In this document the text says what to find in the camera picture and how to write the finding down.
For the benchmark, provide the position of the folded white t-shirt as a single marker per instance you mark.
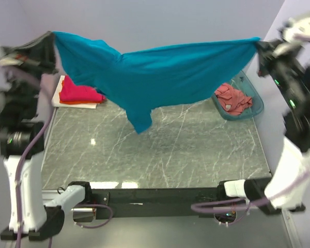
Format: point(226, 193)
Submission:
point(56, 103)

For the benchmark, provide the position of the salmon pink t-shirt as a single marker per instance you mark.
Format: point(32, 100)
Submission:
point(233, 101)

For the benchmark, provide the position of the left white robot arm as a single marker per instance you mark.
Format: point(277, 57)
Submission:
point(22, 144)

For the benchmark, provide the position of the aluminium frame rail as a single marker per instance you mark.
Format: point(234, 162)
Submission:
point(49, 196)

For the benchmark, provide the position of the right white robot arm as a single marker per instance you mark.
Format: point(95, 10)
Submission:
point(285, 189)

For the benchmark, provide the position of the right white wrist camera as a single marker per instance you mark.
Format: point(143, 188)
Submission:
point(296, 29)

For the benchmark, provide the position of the blue t-shirt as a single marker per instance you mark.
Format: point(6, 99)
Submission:
point(142, 81)

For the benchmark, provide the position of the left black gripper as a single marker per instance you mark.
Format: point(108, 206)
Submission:
point(38, 53)

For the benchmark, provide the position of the folded magenta t-shirt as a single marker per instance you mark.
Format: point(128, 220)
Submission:
point(80, 93)

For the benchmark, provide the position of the teal plastic basket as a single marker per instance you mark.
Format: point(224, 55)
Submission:
point(241, 82)

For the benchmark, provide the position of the black base beam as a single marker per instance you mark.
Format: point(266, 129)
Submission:
point(137, 203)

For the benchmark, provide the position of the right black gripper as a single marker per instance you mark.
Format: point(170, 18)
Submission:
point(267, 58)

